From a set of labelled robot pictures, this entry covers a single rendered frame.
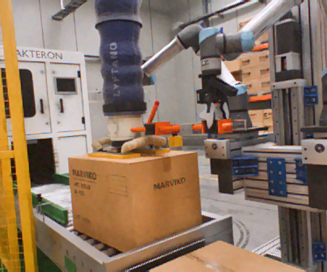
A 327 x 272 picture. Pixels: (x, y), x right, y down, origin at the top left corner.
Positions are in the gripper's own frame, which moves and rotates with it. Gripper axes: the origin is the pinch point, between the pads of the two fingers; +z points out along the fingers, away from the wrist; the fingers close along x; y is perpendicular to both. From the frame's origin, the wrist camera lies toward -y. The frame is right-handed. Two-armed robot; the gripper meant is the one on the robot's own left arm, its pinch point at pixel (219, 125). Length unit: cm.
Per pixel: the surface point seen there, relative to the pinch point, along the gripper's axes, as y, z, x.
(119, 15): 50, -54, 6
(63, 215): 102, 47, 21
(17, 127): 104, -6, 40
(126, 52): 50, -37, 4
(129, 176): 32.0, 18.2, 20.3
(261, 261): -7, 53, -11
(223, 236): 23, 55, -26
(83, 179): 73, 23, 20
